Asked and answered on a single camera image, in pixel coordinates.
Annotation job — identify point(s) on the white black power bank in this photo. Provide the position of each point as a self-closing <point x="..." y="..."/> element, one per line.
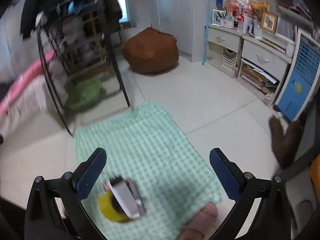
<point x="127" y="196"/>

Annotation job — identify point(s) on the grey drawer cabinet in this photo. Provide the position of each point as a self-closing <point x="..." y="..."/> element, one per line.
<point x="256" y="65"/>

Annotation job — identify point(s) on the wooden picture frame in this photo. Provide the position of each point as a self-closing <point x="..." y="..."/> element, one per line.
<point x="269" y="22"/>

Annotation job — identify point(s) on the yellow tape roll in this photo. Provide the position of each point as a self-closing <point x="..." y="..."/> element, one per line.
<point x="111" y="209"/>

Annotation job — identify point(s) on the blue white air cooler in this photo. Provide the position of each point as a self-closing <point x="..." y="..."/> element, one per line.
<point x="301" y="82"/>

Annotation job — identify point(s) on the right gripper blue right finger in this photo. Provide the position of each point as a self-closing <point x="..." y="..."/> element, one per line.
<point x="272" y="218"/>

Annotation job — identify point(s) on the pink storage box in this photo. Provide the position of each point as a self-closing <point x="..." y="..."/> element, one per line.
<point x="121" y="201"/>

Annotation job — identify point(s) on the pink slipper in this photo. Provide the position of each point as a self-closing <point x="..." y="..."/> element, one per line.
<point x="201" y="224"/>

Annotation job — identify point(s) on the black metal rack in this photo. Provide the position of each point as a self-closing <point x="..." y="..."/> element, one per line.
<point x="74" y="43"/>

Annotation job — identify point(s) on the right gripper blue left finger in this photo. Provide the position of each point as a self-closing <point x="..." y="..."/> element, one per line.
<point x="54" y="209"/>

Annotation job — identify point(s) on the pink blanket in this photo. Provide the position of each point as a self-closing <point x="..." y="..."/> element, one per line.
<point x="26" y="96"/>

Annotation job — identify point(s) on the green plastic basin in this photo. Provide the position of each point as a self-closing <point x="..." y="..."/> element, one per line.
<point x="83" y="95"/>

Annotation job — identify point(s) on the green checkered cloth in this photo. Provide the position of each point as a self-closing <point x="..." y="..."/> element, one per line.
<point x="146" y="146"/>

